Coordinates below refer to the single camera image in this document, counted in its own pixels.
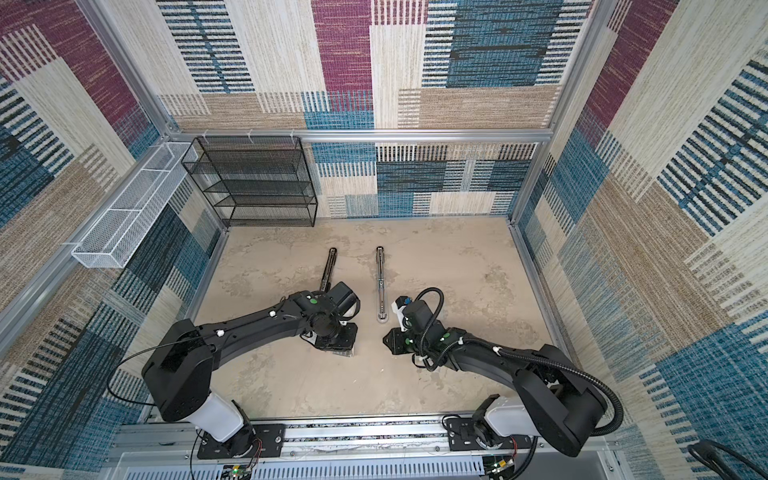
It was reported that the white staples tray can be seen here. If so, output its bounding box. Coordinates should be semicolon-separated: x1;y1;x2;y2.
332;348;354;358

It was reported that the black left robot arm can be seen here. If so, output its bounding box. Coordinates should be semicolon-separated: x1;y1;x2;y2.
142;282;360;457

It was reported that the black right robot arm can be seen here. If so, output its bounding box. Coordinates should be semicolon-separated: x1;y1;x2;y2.
383;296;623;457

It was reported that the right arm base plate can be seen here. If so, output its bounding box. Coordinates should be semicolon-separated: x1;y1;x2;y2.
441;414;533;451

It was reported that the aluminium mounting rail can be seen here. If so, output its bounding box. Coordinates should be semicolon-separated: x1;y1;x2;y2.
99;405;632;479

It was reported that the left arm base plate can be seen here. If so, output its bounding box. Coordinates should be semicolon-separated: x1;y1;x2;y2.
196;423;286;460

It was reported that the black wire mesh shelf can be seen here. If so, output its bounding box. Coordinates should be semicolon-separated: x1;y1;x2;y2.
181;136;318;227

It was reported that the white wire mesh basket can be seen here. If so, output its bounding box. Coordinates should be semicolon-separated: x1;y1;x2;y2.
72;142;190;269

